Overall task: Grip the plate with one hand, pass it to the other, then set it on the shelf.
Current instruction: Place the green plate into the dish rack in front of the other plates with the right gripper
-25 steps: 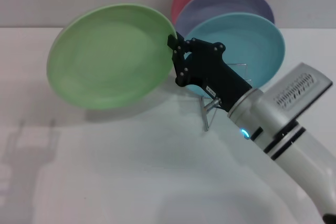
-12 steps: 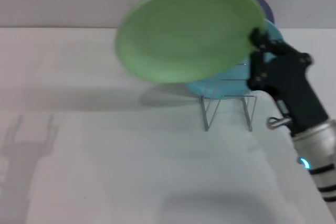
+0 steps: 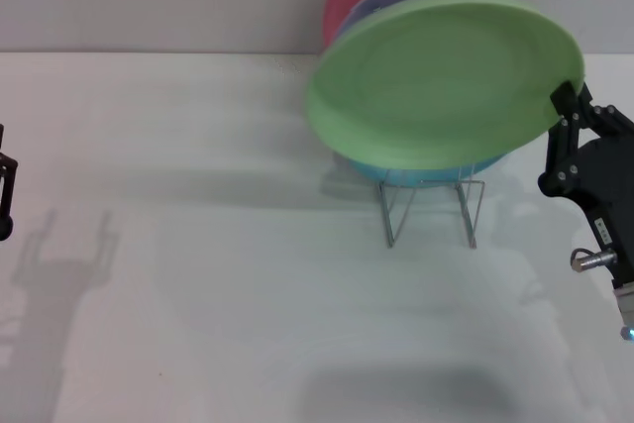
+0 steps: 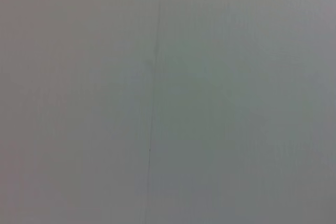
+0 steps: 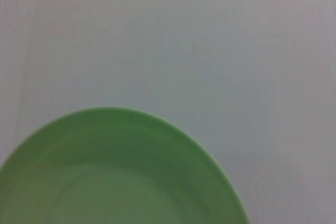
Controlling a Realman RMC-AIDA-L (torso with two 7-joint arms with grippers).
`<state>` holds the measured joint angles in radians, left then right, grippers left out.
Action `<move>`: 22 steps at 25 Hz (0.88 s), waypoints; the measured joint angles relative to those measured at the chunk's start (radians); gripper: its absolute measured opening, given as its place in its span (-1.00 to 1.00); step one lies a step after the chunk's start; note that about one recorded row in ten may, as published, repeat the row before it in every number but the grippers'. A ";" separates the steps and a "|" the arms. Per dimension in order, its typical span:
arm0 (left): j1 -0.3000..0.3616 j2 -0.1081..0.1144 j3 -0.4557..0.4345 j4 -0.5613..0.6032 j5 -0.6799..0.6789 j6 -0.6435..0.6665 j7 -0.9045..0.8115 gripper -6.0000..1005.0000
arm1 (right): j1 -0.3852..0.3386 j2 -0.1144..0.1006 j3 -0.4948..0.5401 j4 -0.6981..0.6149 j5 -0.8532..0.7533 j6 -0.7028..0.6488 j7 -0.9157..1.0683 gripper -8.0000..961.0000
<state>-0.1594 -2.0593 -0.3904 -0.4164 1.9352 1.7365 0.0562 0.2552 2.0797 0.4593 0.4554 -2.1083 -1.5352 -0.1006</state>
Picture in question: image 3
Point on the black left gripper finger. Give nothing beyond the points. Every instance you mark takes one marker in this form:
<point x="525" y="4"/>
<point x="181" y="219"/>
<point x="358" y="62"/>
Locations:
<point x="6" y="185"/>

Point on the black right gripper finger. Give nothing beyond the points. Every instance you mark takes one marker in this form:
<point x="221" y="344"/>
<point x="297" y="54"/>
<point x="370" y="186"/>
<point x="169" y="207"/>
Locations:
<point x="562" y="145"/>
<point x="606" y="121"/>

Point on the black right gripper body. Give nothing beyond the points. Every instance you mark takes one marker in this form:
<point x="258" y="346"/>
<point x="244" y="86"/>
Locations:
<point x="609" y="185"/>

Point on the green plate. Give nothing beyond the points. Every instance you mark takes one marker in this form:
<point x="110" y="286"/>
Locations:
<point x="436" y="81"/>

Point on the teal blue plate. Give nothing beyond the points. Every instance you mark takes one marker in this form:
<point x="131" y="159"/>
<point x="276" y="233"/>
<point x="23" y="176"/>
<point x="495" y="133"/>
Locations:
<point x="396" y="175"/>

